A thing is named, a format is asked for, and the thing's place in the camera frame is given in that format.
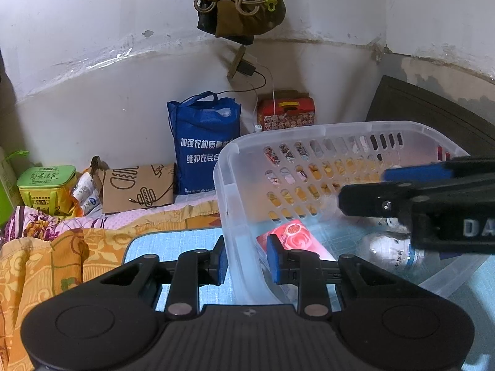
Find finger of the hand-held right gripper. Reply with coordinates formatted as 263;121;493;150
381;156;495;183
338;181;426;221

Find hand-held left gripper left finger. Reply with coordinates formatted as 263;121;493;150
98;236;228;319

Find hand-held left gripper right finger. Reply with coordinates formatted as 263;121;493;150
266;235;399;319

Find red tissue pack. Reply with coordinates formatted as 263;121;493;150
256;219;337;263

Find clear bottle with white label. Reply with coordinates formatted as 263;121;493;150
356;232;428;275

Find clear plastic basket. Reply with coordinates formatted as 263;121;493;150
213;121;495;306

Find dark wooden headboard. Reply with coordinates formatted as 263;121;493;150
365;75;495;155

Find red tin box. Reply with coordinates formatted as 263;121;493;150
257;90;316;132

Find brown paper bag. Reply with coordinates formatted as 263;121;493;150
91;156;176;215

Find blue tote bag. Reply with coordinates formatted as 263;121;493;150
166;91;242;196

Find white snack packets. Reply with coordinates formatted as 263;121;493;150
71;172;103;215

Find orange patterned blanket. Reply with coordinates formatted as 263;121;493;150
0;209;223;371

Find purple floral sheet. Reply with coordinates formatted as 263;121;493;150
0;191;221;248

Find green tin box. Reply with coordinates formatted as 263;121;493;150
16;165;77;215

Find light green carton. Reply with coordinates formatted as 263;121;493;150
0;149;29;227

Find white cable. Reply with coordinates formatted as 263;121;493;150
253;91;277;132

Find wooden wall block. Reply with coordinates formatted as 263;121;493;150
226;45;248;82

